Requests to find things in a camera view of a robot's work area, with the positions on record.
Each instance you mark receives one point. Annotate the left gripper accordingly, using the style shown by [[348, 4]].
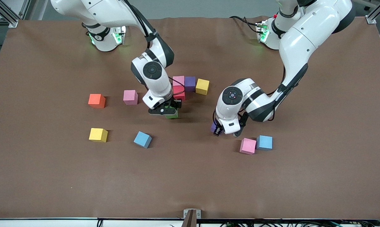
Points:
[[218, 129]]

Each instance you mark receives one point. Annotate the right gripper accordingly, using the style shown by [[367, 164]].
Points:
[[174, 104]]

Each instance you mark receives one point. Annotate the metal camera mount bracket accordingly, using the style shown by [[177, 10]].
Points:
[[191, 216]]

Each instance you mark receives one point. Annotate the purple foam cube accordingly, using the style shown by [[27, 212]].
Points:
[[190, 83], [213, 127]]

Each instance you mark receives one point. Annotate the pink foam cube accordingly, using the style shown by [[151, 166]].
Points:
[[130, 97], [248, 146], [178, 80]]

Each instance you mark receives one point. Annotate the aluminium frame profile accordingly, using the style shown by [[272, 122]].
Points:
[[371, 19], [10, 17]]

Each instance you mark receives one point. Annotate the green foam cube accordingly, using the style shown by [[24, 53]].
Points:
[[171, 116]]

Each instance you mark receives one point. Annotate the yellow foam cube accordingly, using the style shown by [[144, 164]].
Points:
[[202, 86], [98, 135]]

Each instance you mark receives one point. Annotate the brown table cover mat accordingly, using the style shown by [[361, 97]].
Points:
[[190, 176]]

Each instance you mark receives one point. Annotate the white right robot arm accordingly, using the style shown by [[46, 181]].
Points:
[[160, 86]]

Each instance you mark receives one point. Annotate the light blue foam cube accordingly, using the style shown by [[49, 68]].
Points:
[[142, 139], [264, 142]]

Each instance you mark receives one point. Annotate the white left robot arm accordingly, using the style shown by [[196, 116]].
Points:
[[300, 37]]

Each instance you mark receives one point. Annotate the orange foam cube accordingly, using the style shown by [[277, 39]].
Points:
[[96, 101]]

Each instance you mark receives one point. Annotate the red foam cube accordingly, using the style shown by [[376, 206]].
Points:
[[181, 94]]

